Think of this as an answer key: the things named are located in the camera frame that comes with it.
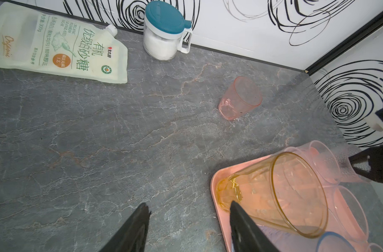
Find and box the frosted textured glass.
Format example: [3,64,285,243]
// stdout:
[283,140,369,186]

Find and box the pink small glass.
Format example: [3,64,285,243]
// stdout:
[218,76,263,121]

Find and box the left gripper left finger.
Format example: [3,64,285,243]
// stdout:
[100,203,151,252]

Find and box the pink tray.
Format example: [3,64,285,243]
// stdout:
[211,150,369,251]

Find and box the white cup teal lid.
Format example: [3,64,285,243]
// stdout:
[143,1,193,61]

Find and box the clear faceted glass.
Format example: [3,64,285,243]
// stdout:
[324,185,369,243]

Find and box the amber glass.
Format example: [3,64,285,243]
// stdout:
[215,152,328,238]

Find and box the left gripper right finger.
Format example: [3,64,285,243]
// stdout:
[230,201,278,252]

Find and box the organic sugar pouch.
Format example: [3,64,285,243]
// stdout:
[0,2,128,84]

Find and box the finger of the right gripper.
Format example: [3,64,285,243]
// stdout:
[349,144,383,184]

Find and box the blue glass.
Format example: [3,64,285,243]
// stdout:
[316,232,356,252]

